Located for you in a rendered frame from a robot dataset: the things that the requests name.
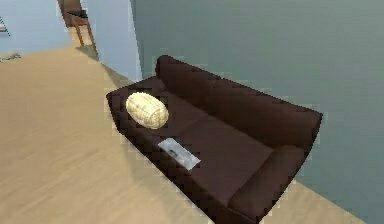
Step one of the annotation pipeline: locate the cream round pillow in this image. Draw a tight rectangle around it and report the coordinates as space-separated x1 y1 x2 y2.
125 91 170 130

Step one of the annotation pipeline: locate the dark brown sofa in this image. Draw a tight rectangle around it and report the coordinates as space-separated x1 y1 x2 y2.
105 54 324 224

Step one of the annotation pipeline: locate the grey remote control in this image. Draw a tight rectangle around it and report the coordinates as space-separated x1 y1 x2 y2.
157 137 202 172

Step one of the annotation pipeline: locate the brown wooden table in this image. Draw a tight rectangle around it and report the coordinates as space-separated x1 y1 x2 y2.
57 0 99 56

